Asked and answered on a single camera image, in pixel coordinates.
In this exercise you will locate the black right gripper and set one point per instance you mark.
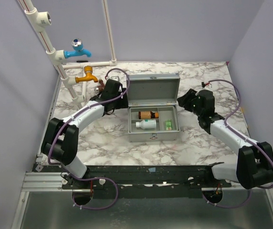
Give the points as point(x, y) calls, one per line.
point(187, 101)

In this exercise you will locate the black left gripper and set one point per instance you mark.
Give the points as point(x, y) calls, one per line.
point(123, 102)

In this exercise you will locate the grey plastic tray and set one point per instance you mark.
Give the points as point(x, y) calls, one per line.
point(165, 113)

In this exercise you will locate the grey metal medicine box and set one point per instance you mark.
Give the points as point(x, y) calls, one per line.
point(153, 90)

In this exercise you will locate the brown medicine bottle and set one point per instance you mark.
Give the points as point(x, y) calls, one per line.
point(148, 115)

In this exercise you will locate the white medicine bottle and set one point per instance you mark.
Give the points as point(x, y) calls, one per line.
point(146, 124)

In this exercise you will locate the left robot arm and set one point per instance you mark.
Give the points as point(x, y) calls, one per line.
point(60, 141)

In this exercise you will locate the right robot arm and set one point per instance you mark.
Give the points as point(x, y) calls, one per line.
point(254, 166)

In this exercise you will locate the brown faucet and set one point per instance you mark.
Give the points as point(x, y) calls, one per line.
point(100, 87)

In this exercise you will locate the orange plastic faucet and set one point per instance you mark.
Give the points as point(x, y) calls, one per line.
point(88, 70)

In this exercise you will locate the blue plastic faucet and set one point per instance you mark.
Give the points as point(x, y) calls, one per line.
point(78, 49)

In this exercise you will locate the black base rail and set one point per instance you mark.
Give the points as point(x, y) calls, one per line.
point(145, 182)

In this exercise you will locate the white pvc pipe frame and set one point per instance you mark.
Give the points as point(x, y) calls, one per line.
point(39, 21)

